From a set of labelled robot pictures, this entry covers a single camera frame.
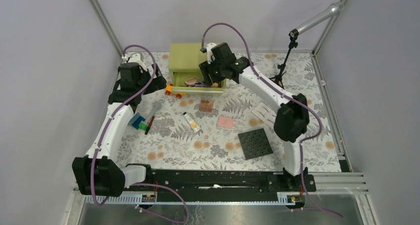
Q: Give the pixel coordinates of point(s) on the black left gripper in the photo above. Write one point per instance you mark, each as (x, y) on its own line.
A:
(158, 83)

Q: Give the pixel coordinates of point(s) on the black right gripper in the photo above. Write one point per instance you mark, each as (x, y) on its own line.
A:
(206, 69)

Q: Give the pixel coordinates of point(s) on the pink square compact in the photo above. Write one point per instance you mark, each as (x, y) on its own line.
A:
(226, 122)

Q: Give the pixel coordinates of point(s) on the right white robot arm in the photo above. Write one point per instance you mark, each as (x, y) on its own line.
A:
(292, 114)

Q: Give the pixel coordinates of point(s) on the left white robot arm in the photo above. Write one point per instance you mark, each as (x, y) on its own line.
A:
(96, 173)

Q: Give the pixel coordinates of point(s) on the yellow toy car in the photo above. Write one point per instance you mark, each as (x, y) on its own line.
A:
(169, 91)

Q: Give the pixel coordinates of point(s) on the green drawer cabinet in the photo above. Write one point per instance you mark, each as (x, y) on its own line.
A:
(184, 60)

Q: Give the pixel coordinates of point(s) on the blue toy brick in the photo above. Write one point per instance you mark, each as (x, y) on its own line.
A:
(136, 120)

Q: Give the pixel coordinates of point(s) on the red brown eyeliner pencil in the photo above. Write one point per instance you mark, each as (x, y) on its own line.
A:
(149, 125)

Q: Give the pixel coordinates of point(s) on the green toy brick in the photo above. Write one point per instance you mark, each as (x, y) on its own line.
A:
(143, 126)

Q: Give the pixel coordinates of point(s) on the white eyebrow stencil card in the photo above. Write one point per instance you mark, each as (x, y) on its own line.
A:
(265, 114)

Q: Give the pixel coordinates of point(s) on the white cream tube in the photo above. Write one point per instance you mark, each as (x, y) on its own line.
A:
(192, 123)

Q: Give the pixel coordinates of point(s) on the black tripod stand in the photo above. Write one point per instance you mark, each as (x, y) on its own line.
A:
(278, 78)

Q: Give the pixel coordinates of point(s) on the black perforated square plate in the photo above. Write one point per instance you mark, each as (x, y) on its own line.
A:
(254, 143)

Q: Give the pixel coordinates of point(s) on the silver metal pole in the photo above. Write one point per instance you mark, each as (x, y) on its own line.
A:
(333, 10)

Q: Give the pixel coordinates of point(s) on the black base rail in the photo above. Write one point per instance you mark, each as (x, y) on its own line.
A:
(192, 184)

